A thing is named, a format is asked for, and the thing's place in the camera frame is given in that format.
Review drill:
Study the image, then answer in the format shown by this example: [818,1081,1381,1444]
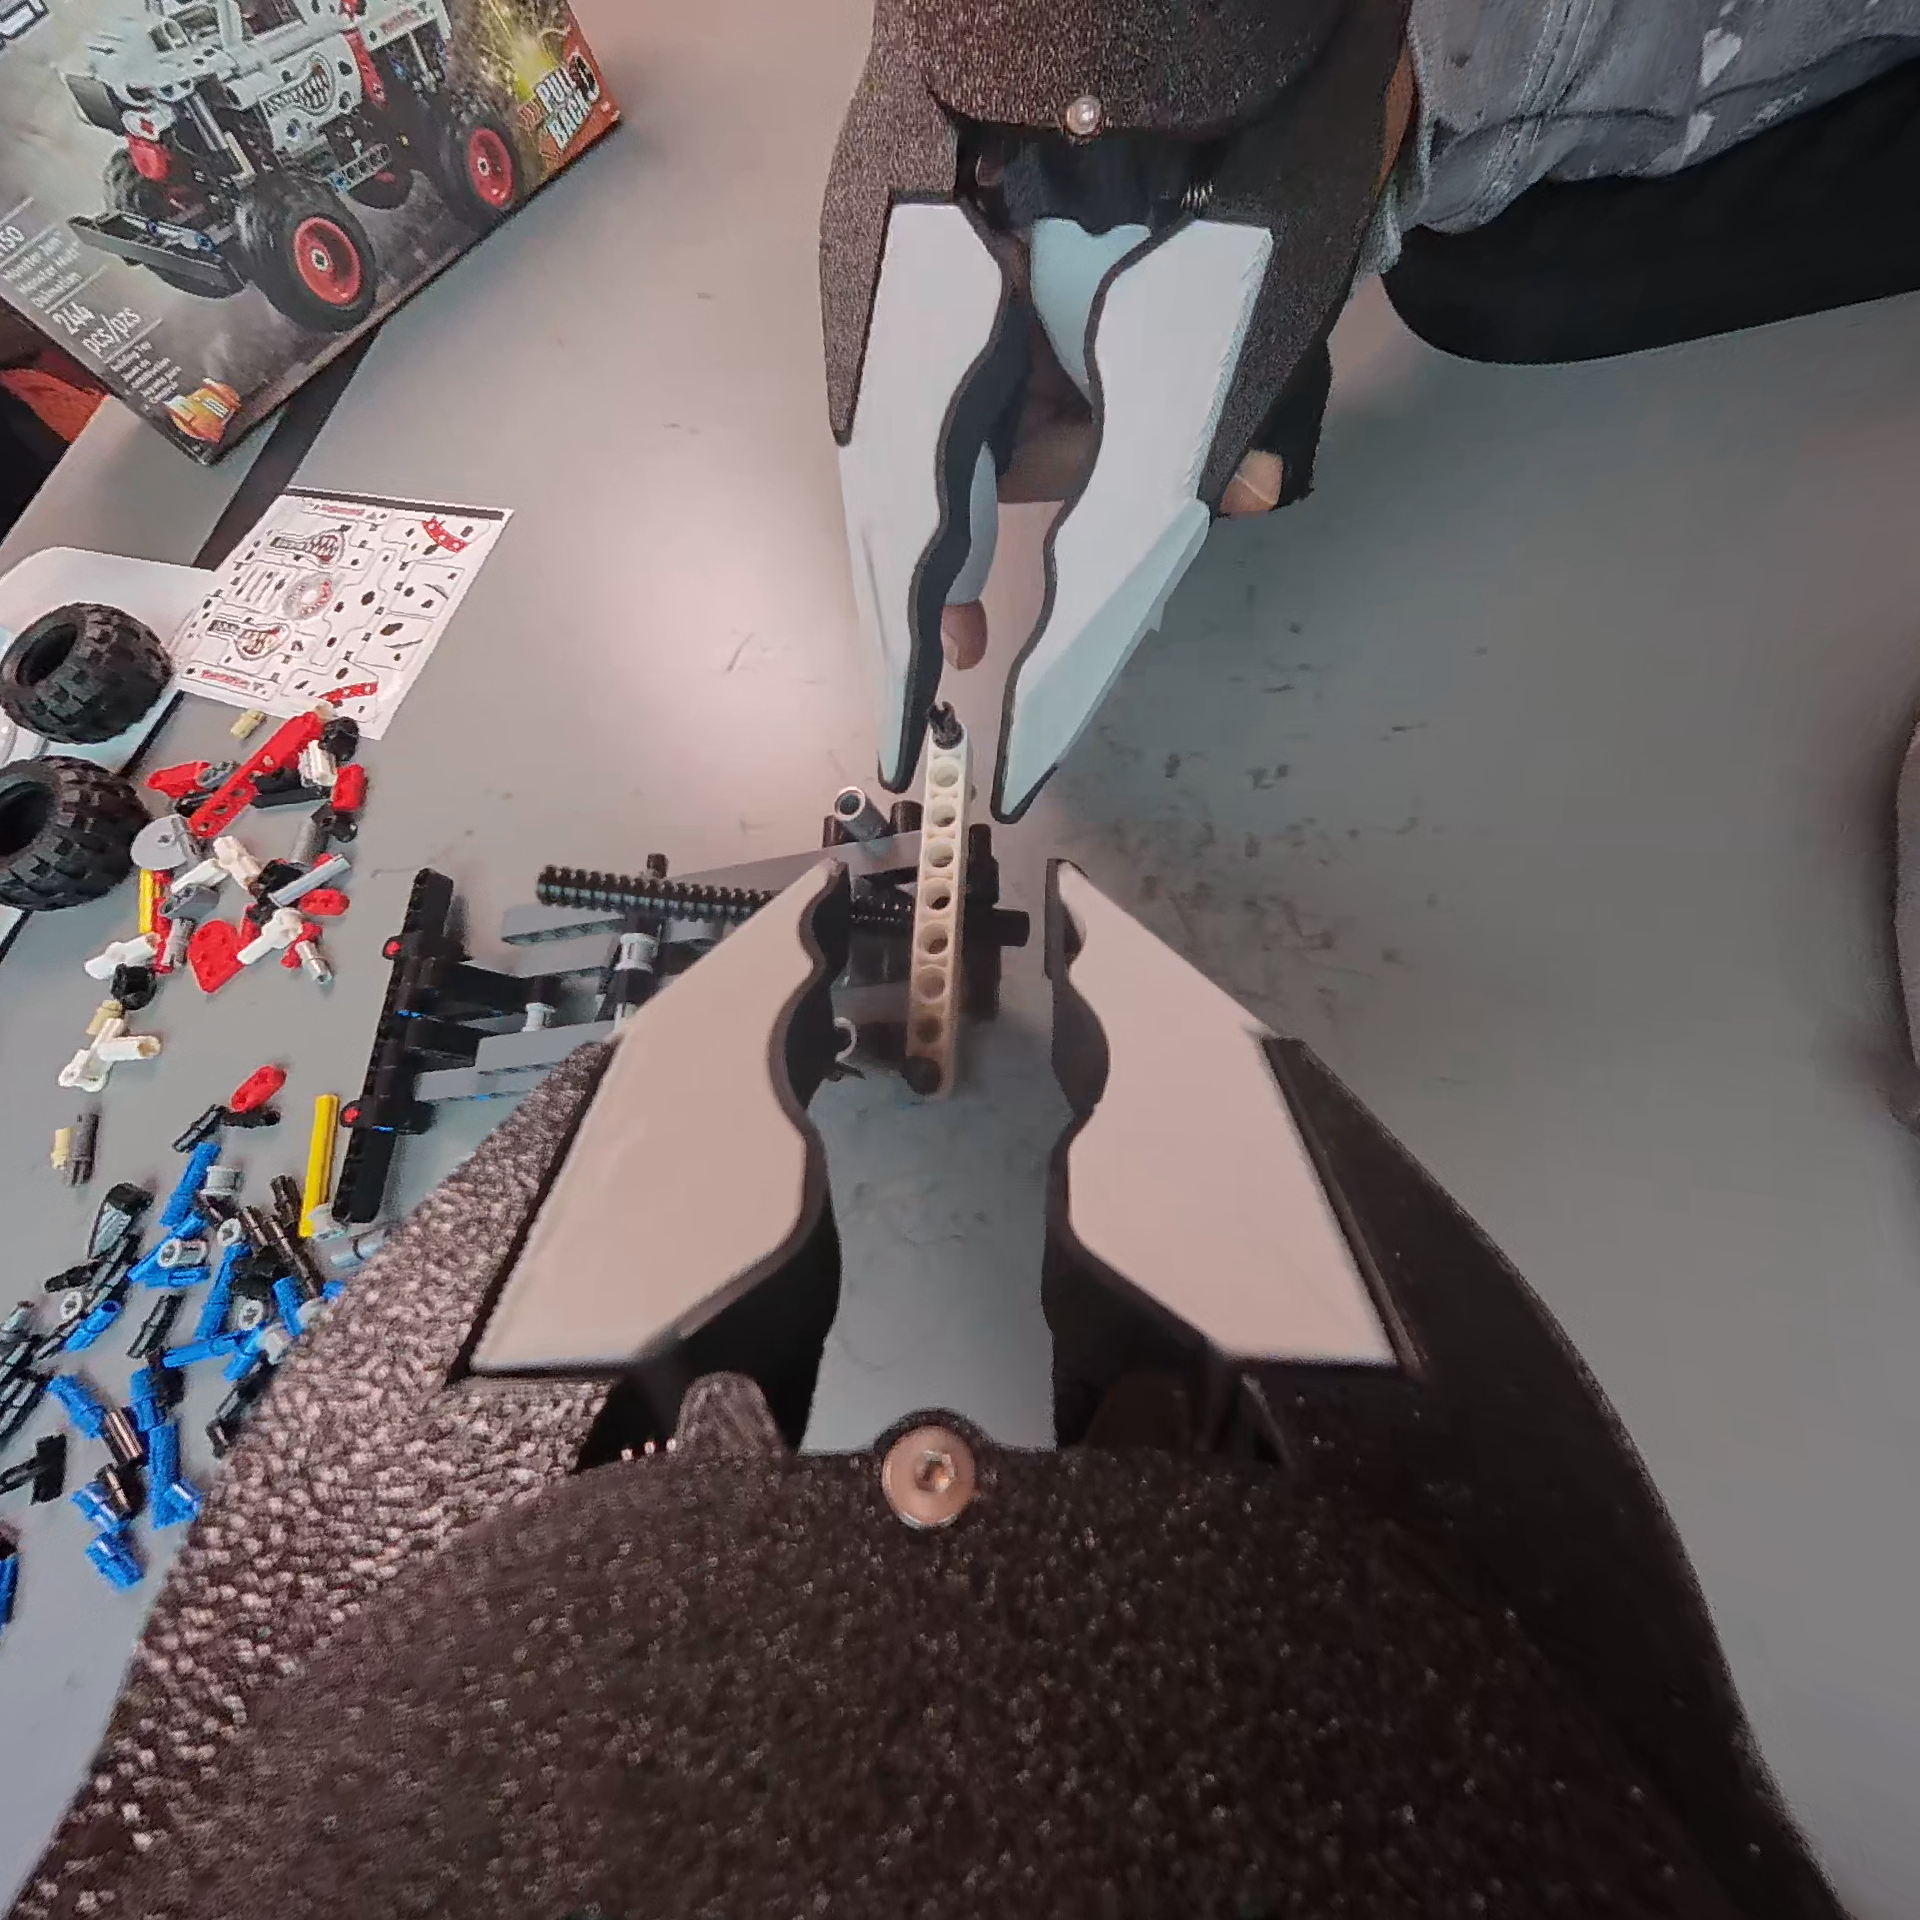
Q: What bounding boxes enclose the black toy tyre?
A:
[0,754,154,912]
[0,604,179,746]

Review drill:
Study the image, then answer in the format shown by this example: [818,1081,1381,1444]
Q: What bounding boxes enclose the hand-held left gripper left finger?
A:
[469,863,856,1375]

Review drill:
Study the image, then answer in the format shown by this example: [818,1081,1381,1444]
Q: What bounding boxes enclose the person's right forearm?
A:
[1387,0,1920,242]

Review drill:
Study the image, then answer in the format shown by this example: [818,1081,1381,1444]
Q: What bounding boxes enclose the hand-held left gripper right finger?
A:
[1044,863,1401,1369]

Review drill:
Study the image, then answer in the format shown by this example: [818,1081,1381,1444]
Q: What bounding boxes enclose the person's right hand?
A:
[940,417,1290,673]

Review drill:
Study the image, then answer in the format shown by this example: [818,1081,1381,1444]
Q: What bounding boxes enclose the white sticker sheet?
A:
[164,487,515,741]

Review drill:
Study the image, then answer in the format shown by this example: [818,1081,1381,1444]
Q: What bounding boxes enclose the toy truck set box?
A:
[0,0,623,464]

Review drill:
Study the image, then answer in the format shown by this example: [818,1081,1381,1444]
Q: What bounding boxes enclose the pile of small toy pins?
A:
[0,1065,396,1635]

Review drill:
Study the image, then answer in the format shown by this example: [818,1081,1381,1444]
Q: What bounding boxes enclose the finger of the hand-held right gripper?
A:
[837,199,1010,794]
[991,224,1279,825]

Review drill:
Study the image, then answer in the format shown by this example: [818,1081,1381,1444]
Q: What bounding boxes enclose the black rubber tyres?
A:
[0,547,215,759]

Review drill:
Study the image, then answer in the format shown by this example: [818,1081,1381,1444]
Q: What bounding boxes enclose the white perforated toy beam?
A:
[904,731,981,1095]

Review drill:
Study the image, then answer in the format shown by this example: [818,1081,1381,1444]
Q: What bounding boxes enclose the grey toy chassis assembly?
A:
[329,787,1040,1225]

